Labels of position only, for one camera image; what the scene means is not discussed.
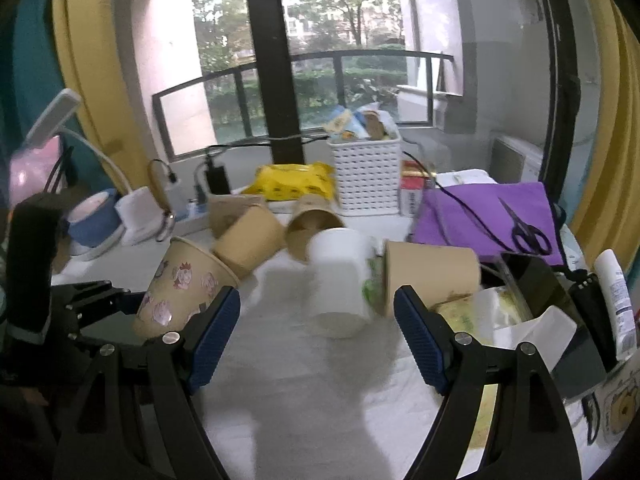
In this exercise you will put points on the white tube bottle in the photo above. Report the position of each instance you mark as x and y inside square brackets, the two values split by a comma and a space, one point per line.
[616, 296]

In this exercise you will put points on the brown paper cup open mouth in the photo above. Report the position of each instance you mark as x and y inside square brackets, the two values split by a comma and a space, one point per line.
[312, 214]

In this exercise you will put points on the yellow curtain left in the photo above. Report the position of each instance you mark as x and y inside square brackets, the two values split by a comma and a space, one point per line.
[85, 41]

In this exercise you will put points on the patterned paper cup back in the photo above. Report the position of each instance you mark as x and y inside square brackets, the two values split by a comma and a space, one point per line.
[225, 210]

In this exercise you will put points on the yellow curtain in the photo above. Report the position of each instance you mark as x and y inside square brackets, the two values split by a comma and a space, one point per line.
[85, 41]
[607, 216]

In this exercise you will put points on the yellow green sponge cloth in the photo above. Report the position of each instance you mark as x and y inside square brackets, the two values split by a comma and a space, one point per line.
[491, 317]

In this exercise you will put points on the white paper cup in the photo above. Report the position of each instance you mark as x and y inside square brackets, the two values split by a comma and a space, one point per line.
[339, 269]

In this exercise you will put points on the yellow curtain right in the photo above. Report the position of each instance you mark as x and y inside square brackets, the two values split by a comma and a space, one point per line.
[607, 216]

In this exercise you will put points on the patterned brown paper cup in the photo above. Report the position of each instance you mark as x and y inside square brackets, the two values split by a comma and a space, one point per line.
[184, 284]

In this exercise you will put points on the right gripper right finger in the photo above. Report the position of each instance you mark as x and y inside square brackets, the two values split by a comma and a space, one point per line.
[529, 437]

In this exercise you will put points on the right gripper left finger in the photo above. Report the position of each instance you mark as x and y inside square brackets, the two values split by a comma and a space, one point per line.
[102, 433]

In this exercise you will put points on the purple cloth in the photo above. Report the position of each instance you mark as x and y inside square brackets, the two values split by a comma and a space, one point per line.
[471, 216]

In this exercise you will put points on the white perforated basket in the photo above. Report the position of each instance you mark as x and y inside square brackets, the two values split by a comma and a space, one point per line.
[367, 176]

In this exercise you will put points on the brown paper cup middle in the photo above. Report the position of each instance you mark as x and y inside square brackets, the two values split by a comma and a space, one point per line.
[251, 240]

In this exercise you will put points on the black scissors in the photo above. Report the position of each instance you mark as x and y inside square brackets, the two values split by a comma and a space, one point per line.
[528, 239]

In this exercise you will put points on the black power adapter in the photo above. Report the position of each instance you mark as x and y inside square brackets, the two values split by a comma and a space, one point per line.
[216, 177]

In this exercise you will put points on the blue bowl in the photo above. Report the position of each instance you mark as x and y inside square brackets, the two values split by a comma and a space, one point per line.
[95, 229]

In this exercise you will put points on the brown paper cup right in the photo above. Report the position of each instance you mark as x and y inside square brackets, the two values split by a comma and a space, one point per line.
[436, 273]

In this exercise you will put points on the white plate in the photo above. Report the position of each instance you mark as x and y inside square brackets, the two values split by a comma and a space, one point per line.
[84, 253]

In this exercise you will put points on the white power strip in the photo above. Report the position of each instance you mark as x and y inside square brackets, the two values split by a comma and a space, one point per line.
[195, 221]

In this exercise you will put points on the yellow snack bag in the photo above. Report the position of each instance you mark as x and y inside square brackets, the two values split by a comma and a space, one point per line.
[293, 181]

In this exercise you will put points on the red white small box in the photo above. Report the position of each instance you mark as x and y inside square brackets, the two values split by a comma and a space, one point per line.
[413, 179]

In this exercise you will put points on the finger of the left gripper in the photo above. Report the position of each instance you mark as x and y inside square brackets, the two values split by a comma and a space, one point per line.
[113, 322]
[96, 292]

